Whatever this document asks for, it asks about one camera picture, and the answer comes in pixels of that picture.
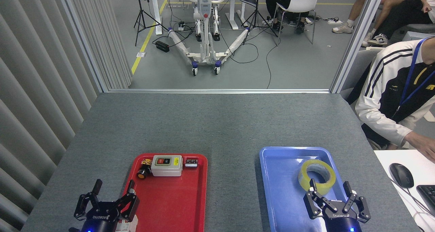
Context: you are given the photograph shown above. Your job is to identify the white push button switch box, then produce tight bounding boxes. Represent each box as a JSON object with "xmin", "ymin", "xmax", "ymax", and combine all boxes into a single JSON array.
[{"xmin": 151, "ymin": 155, "xmax": 183, "ymax": 177}]

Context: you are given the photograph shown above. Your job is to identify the black tripod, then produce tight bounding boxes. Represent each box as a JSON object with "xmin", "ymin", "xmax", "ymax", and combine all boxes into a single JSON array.
[
  {"xmin": 134, "ymin": 0, "xmax": 169, "ymax": 46},
  {"xmin": 241, "ymin": 0, "xmax": 279, "ymax": 46}
]

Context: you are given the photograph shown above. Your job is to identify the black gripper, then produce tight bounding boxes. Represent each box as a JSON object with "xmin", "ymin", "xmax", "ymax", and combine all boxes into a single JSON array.
[
  {"xmin": 74, "ymin": 179, "xmax": 140, "ymax": 232},
  {"xmin": 303, "ymin": 179, "xmax": 371, "ymax": 232}
]

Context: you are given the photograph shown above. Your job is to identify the yellow tape roll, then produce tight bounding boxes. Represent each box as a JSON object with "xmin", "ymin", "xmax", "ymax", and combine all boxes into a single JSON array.
[{"xmin": 298, "ymin": 159, "xmax": 336, "ymax": 196}]

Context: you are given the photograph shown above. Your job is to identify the person in black trousers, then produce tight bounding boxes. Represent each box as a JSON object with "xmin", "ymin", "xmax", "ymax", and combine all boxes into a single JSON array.
[{"xmin": 368, "ymin": 0, "xmax": 435, "ymax": 46}]

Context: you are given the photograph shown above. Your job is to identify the black keyboard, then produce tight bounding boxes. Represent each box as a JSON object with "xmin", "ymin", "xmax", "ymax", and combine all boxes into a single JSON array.
[{"xmin": 416, "ymin": 185, "xmax": 435, "ymax": 216}]

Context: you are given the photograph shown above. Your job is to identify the white side desk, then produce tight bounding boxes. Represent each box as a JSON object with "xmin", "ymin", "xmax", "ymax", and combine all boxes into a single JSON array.
[{"xmin": 374, "ymin": 149, "xmax": 435, "ymax": 232}]

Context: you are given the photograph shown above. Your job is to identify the looped black floor cable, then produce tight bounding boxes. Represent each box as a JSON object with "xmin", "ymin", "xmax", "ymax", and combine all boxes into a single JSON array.
[{"xmin": 219, "ymin": 28, "xmax": 259, "ymax": 64}]

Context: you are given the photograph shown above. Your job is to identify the black mouse cable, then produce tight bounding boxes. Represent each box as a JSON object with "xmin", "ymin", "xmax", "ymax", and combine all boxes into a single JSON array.
[{"xmin": 390, "ymin": 178, "xmax": 435, "ymax": 215}]

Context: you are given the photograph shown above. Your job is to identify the grey vertical blinds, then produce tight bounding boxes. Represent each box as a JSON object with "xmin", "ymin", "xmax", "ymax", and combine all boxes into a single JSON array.
[{"xmin": 66, "ymin": 0, "xmax": 133, "ymax": 90}]

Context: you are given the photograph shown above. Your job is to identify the black computer mouse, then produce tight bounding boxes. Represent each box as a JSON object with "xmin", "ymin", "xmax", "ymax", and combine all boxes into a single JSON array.
[{"xmin": 389, "ymin": 163, "xmax": 414, "ymax": 188}]

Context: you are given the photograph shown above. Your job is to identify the red plastic tray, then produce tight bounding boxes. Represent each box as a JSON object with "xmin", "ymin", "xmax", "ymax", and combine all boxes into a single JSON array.
[{"xmin": 117, "ymin": 153, "xmax": 208, "ymax": 232}]

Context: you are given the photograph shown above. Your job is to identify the white red circuit breaker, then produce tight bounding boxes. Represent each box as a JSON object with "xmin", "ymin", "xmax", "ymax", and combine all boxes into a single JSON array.
[{"xmin": 117, "ymin": 214, "xmax": 139, "ymax": 232}]

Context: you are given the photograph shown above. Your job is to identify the black yellow push button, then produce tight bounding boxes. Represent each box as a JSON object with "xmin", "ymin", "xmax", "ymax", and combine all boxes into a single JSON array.
[{"xmin": 137, "ymin": 159, "xmax": 152, "ymax": 179}]

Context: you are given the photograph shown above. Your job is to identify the long black floor cable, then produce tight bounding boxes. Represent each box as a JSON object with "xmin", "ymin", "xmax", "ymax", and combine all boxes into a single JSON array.
[{"xmin": 266, "ymin": 37, "xmax": 281, "ymax": 89}]

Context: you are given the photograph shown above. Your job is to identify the person seated on white chair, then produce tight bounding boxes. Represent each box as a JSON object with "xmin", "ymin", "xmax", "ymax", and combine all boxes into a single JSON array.
[{"xmin": 265, "ymin": 0, "xmax": 328, "ymax": 34}]

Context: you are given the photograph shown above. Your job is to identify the silver frame post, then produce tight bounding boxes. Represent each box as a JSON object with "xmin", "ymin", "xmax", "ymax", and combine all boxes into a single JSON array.
[
  {"xmin": 59, "ymin": 0, "xmax": 109, "ymax": 92},
  {"xmin": 330, "ymin": 0, "xmax": 388, "ymax": 93}
]

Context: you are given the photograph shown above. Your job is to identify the grey office chair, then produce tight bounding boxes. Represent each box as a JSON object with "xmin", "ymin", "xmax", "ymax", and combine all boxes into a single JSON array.
[{"xmin": 340, "ymin": 49, "xmax": 381, "ymax": 107}]

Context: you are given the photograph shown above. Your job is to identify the grey seat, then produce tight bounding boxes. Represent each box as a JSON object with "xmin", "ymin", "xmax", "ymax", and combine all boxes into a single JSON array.
[{"xmin": 391, "ymin": 23, "xmax": 435, "ymax": 40}]

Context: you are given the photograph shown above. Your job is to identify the white wheeled stand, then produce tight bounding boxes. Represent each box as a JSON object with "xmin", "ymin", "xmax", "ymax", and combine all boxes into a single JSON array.
[{"xmin": 168, "ymin": 0, "xmax": 252, "ymax": 77}]

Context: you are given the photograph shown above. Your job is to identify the grey ribbed panel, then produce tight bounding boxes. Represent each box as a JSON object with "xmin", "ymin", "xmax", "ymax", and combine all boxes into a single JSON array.
[{"xmin": 0, "ymin": 0, "xmax": 102, "ymax": 232}]

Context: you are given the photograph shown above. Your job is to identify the person's hand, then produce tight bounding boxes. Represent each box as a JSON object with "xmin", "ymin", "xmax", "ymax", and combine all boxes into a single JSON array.
[{"xmin": 404, "ymin": 132, "xmax": 435, "ymax": 163}]

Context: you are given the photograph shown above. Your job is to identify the person with white shoes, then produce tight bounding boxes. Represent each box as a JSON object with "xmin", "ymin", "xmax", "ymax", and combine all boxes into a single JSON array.
[{"xmin": 332, "ymin": 0, "xmax": 413, "ymax": 48}]

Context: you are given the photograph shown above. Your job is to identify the blue lanyard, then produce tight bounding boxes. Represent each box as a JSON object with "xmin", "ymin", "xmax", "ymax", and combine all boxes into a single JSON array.
[{"xmin": 391, "ymin": 37, "xmax": 435, "ymax": 119}]

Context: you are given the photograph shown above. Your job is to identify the blue plastic tray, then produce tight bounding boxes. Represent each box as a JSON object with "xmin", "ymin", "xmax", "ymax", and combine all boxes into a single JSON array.
[{"xmin": 259, "ymin": 146, "xmax": 356, "ymax": 232}]

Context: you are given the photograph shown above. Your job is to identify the silver frame rail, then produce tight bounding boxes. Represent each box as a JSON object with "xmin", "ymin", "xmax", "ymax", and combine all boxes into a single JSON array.
[{"xmin": 108, "ymin": 89, "xmax": 331, "ymax": 94}]

